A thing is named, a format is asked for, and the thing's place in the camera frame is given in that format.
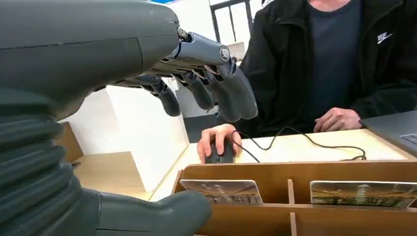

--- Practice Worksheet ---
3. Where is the person's right hand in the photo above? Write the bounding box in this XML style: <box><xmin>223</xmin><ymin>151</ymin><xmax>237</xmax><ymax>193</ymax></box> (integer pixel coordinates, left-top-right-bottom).
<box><xmin>197</xmin><ymin>123</ymin><xmax>244</xmax><ymax>165</ymax></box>

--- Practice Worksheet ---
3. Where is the person's left hand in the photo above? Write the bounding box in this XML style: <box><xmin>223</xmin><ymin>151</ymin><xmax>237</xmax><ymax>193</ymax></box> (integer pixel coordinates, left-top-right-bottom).
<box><xmin>313</xmin><ymin>107</ymin><xmax>363</xmax><ymax>134</ymax></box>

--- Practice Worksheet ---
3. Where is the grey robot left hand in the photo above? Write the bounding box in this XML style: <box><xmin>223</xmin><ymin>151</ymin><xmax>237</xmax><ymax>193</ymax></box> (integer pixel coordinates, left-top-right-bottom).
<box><xmin>0</xmin><ymin>0</ymin><xmax>259</xmax><ymax>236</ymax></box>

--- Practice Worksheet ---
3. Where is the black computer mouse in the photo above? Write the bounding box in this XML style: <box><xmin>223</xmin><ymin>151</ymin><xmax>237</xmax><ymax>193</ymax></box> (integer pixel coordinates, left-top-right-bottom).
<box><xmin>204</xmin><ymin>140</ymin><xmax>236</xmax><ymax>165</ymax></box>

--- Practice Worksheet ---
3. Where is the grey laptop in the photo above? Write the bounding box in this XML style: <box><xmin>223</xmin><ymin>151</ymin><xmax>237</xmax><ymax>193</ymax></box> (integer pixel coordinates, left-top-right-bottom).
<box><xmin>359</xmin><ymin>110</ymin><xmax>417</xmax><ymax>158</ymax></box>

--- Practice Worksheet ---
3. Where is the printed card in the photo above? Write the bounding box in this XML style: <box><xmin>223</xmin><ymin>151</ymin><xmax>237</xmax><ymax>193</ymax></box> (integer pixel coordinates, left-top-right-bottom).
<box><xmin>179</xmin><ymin>179</ymin><xmax>264</xmax><ymax>207</ymax></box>
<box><xmin>309</xmin><ymin>180</ymin><xmax>417</xmax><ymax>209</ymax></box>

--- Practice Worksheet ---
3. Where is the person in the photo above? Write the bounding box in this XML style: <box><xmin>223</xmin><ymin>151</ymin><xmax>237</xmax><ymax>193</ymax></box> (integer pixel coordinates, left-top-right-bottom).
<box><xmin>233</xmin><ymin>0</ymin><xmax>417</xmax><ymax>138</ymax></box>

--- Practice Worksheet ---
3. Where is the wooden card box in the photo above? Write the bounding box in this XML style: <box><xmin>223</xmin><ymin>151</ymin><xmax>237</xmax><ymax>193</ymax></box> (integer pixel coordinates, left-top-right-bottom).
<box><xmin>172</xmin><ymin>159</ymin><xmax>417</xmax><ymax>236</ymax></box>

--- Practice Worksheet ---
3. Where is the white cabinet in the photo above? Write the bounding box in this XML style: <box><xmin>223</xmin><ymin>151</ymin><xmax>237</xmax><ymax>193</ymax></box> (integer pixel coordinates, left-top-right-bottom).
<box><xmin>60</xmin><ymin>76</ymin><xmax>191</xmax><ymax>193</ymax></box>

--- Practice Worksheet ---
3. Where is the pale wooden shelf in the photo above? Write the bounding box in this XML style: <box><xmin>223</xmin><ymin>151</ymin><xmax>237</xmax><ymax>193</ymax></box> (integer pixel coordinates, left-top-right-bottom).
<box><xmin>54</xmin><ymin>122</ymin><xmax>154</xmax><ymax>201</ymax></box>

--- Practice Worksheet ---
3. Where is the ribbed grey left arm sleeve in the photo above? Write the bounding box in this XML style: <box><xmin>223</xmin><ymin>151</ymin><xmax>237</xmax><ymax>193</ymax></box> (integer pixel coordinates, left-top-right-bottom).
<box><xmin>0</xmin><ymin>89</ymin><xmax>84</xmax><ymax>236</ymax></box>

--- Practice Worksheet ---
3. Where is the black mouse cable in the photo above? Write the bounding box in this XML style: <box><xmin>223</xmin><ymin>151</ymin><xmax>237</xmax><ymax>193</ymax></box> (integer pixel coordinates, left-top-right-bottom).
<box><xmin>231</xmin><ymin>126</ymin><xmax>367</xmax><ymax>164</ymax></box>

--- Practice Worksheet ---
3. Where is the black window frame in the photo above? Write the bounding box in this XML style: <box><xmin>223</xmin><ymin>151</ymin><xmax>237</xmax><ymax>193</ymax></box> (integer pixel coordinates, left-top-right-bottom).
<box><xmin>210</xmin><ymin>0</ymin><xmax>265</xmax><ymax>45</ymax></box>

